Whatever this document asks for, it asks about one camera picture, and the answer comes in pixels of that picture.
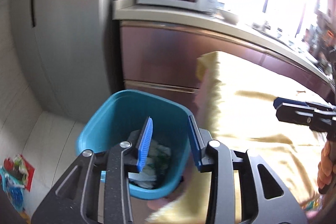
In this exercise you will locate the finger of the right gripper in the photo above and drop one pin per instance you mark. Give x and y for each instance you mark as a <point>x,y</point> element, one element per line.
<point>317,120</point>
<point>279,100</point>

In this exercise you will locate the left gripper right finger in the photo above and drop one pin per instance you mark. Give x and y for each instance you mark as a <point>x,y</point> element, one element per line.
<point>243,186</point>

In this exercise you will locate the brown base cabinets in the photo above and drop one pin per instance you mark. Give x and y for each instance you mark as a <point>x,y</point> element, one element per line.
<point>161,58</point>

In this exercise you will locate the yellow patterned tablecloth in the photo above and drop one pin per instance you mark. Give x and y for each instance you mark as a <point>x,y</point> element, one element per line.
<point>235,105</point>

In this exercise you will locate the person's right hand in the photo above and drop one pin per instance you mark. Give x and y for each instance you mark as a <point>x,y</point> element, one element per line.
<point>326,168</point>

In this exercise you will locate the clutter on floor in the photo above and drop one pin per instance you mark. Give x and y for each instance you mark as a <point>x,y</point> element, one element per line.
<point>16,179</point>

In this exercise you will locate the white bowl on counter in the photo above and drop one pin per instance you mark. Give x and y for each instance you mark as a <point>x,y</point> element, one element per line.
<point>228,16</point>

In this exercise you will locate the blue trash bin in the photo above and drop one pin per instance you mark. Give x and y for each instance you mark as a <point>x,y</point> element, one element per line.
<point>126,111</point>

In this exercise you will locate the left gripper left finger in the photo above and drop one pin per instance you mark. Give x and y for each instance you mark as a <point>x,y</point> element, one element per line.
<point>75,196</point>

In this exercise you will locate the white tissue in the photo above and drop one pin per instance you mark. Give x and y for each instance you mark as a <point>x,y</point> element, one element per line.
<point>156,167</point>

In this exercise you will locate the grey refrigerator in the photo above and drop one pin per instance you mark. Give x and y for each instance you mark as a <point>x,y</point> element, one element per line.
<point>60,45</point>

